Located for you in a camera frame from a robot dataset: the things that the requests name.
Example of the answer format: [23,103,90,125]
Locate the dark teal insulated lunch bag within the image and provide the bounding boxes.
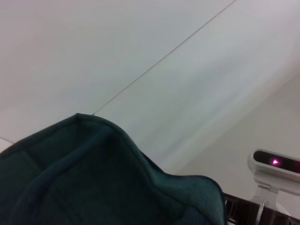
[0,112,227,225]

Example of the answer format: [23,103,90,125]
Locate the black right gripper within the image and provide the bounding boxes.
[224,193,300,225]

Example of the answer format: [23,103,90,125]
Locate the silver depth camera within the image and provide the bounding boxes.
[247,148,300,206]

